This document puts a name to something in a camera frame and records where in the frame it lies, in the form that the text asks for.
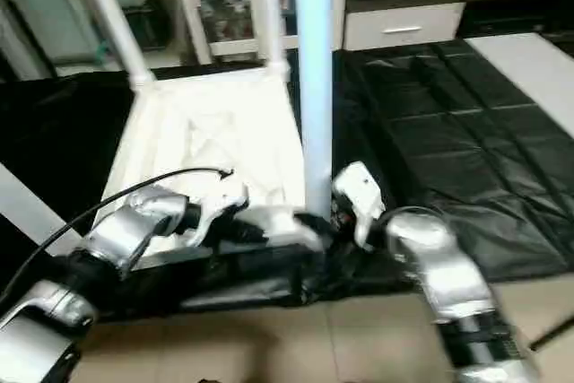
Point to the white drawer unit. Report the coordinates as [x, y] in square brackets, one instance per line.
[404, 29]

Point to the black stand leg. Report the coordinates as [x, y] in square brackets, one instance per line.
[554, 340]

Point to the white plastic table top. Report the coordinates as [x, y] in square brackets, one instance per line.
[215, 132]

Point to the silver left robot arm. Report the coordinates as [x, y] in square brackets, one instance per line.
[126, 235]

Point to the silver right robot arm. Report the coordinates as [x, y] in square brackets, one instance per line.
[448, 284]

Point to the black table mat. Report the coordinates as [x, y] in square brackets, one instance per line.
[448, 132]

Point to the black low media cabinet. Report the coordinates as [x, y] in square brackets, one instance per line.
[511, 2]

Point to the white glass door cabinet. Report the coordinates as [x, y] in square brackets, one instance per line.
[224, 47]

